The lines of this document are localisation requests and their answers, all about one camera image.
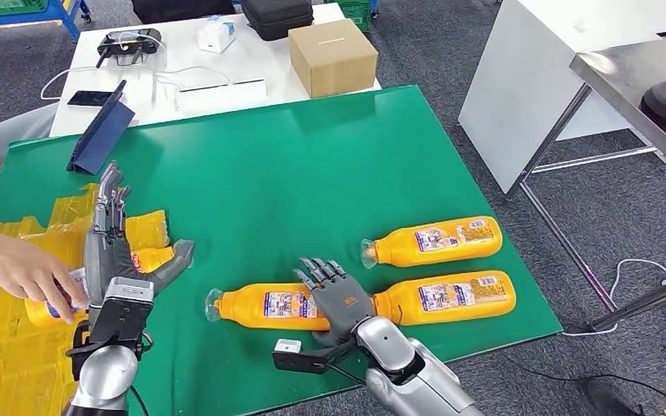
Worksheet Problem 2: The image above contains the white floor cable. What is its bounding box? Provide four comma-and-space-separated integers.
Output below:
560, 258, 666, 338

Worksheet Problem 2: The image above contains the white desk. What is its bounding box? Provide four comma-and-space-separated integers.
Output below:
458, 0, 666, 197

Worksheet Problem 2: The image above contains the black smartphone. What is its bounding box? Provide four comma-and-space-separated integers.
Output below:
67, 89, 116, 108

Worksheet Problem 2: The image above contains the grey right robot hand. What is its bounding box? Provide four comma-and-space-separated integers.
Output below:
292, 257, 376, 348

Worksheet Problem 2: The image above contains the black metal bar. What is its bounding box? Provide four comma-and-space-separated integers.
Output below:
590, 268, 666, 335

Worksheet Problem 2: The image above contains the white table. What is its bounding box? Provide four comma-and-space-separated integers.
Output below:
49, 3, 383, 139

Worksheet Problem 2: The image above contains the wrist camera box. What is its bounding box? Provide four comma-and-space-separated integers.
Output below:
272, 338, 357, 377
88, 276, 156, 346

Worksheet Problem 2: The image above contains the long white power strip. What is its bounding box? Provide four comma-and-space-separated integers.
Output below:
173, 78, 269, 114

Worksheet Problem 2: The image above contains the black bag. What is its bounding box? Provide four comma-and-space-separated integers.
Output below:
130, 0, 237, 24

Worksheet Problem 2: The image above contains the black floor cable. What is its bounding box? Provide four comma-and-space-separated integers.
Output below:
499, 350, 666, 409

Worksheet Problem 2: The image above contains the green plastic crate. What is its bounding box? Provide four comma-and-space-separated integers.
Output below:
0, 0, 50, 16
334, 0, 375, 33

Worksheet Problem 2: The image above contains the yellow tape patch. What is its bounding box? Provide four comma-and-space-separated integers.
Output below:
0, 182, 172, 416

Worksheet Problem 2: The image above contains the blue tablet case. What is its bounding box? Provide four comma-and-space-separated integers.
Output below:
67, 79, 136, 176

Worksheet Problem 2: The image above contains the black controller with antennas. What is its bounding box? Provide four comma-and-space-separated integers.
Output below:
95, 27, 164, 68

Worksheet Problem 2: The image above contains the steel table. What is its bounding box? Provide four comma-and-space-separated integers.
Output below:
505, 34, 666, 335

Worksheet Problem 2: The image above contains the black shoe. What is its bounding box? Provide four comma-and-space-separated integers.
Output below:
577, 379, 647, 416

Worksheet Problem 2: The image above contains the person's right hand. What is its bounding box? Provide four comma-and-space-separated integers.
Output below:
0, 229, 90, 326

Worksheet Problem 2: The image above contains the brown cardboard box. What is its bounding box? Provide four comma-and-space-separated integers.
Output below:
288, 18, 380, 100

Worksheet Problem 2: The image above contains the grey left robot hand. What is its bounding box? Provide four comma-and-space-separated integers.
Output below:
82, 160, 196, 314

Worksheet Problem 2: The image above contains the orange detergent bottle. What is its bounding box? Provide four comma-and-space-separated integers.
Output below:
24, 246, 176, 329
205, 283, 334, 333
360, 215, 504, 270
371, 270, 518, 328

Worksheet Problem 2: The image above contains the small white box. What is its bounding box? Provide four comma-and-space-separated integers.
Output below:
196, 15, 237, 54

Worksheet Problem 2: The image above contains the black hard case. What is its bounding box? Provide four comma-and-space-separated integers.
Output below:
240, 0, 315, 42

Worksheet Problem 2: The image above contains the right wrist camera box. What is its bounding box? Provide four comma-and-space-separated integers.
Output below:
272, 338, 357, 377

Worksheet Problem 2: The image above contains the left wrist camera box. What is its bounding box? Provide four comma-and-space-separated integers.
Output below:
88, 276, 156, 346

